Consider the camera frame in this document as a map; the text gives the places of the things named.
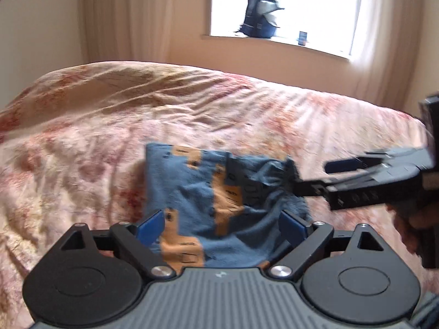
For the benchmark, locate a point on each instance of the floral pink bed sheet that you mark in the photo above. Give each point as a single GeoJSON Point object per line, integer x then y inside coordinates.
{"type": "Point", "coordinates": [85, 126]}

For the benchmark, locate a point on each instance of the blue pants with orange print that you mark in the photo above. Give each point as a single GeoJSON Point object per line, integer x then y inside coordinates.
{"type": "Point", "coordinates": [192, 192]}

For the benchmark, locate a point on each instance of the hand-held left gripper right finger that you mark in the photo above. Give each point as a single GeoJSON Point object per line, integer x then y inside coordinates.
{"type": "Point", "coordinates": [291, 228]}

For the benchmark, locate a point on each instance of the window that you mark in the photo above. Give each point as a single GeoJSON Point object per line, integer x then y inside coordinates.
{"type": "Point", "coordinates": [308, 3]}

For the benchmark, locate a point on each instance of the dark grey trousers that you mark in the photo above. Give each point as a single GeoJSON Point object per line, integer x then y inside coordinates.
{"type": "Point", "coordinates": [430, 315]}

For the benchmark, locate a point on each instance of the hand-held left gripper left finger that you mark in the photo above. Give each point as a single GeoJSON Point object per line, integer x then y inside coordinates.
{"type": "Point", "coordinates": [151, 228]}

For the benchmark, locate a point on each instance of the cream curtain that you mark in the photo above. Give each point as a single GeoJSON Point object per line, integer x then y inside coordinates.
{"type": "Point", "coordinates": [137, 17]}
{"type": "Point", "coordinates": [387, 41]}

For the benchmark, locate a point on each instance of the dark blue backpack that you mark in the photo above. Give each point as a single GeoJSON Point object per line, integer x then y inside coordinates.
{"type": "Point", "coordinates": [257, 17]}

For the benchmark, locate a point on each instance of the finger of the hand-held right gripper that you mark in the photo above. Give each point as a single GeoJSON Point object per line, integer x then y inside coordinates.
{"type": "Point", "coordinates": [312, 188]}
{"type": "Point", "coordinates": [343, 166]}

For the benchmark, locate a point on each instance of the person's right hand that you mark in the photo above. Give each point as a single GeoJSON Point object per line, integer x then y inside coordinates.
{"type": "Point", "coordinates": [413, 226]}

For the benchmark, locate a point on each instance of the window sill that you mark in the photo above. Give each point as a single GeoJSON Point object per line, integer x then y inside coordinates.
{"type": "Point", "coordinates": [274, 43]}

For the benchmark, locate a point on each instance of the small dark box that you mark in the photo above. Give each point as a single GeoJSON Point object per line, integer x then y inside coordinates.
{"type": "Point", "coordinates": [303, 38]}

